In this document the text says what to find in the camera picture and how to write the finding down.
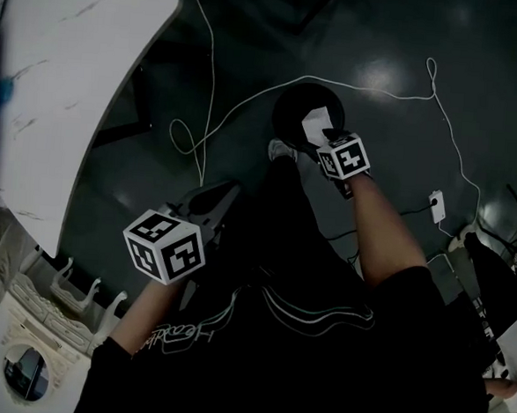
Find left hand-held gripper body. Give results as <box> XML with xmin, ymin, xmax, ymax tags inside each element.
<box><xmin>117</xmin><ymin>190</ymin><xmax>225</xmax><ymax>314</ymax></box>

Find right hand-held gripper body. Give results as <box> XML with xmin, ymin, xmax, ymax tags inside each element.
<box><xmin>312</xmin><ymin>125</ymin><xmax>376</xmax><ymax>203</ymax></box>

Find clear plastic bag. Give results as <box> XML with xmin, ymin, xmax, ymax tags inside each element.
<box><xmin>298</xmin><ymin>105</ymin><xmax>334</xmax><ymax>146</ymax></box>

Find black round waste bin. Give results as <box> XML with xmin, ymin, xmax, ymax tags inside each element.
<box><xmin>269</xmin><ymin>78</ymin><xmax>348</xmax><ymax>153</ymax></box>

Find person's left forearm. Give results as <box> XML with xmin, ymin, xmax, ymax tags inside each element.
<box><xmin>106</xmin><ymin>274</ymin><xmax>182</xmax><ymax>359</ymax></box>

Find person's right forearm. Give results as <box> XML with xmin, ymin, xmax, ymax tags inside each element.
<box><xmin>344</xmin><ymin>174</ymin><xmax>436</xmax><ymax>293</ymax></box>

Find white marble square table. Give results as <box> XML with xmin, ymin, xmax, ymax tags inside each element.
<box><xmin>0</xmin><ymin>0</ymin><xmax>184</xmax><ymax>266</ymax></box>

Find person's black trousers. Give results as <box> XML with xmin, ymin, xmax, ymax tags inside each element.
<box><xmin>198</xmin><ymin>152</ymin><xmax>368</xmax><ymax>306</ymax></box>

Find person's grey sneaker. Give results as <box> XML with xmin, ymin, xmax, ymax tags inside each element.
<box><xmin>266</xmin><ymin>137</ymin><xmax>300</xmax><ymax>163</ymax></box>

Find white power strip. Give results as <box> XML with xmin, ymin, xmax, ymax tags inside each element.
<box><xmin>427</xmin><ymin>189</ymin><xmax>447</xmax><ymax>225</ymax></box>

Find white ornate dresser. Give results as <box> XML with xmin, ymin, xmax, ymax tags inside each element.
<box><xmin>0</xmin><ymin>244</ymin><xmax>132</xmax><ymax>413</ymax></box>

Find person's black shirt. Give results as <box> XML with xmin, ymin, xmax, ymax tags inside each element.
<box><xmin>71</xmin><ymin>250</ymin><xmax>501</xmax><ymax>413</ymax></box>

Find white power cable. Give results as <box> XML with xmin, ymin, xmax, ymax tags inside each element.
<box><xmin>162</xmin><ymin>0</ymin><xmax>497</xmax><ymax>240</ymax></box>

